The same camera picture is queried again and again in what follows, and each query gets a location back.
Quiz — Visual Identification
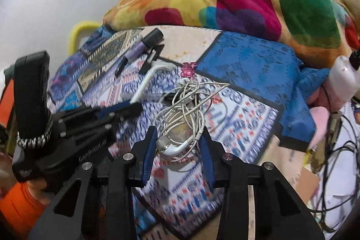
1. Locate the white earphone cable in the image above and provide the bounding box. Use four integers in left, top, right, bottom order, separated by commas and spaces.
152, 78, 231, 163

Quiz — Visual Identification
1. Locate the purple spray can black cap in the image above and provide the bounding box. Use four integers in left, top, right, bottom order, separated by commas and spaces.
124, 28, 164, 63

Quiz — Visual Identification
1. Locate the white plastic stick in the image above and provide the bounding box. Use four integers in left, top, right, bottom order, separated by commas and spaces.
130, 61, 176, 104

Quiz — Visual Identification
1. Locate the black marker pen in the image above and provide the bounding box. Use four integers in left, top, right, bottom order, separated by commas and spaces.
114, 34, 144, 78

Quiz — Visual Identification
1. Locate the orange box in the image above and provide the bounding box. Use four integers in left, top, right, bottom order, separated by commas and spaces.
0, 79, 14, 128

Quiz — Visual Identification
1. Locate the blue patterned bed sheet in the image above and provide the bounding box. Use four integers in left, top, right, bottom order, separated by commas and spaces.
49, 26, 329, 239

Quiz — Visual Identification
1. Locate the pink hair clip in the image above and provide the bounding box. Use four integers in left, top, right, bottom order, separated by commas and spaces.
180, 62, 197, 79

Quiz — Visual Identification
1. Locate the yellow foam tube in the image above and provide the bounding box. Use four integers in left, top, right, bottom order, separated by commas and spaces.
68, 21, 102, 56

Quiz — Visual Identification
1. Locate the white bottle black cap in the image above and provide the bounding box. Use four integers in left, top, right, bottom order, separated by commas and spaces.
326, 50, 359, 111

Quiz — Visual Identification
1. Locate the colourful fleece blanket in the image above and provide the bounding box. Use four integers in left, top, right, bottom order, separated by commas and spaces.
104, 0, 359, 68

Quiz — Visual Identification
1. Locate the black cable tangle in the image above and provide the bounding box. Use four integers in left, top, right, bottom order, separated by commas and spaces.
309, 104, 360, 232

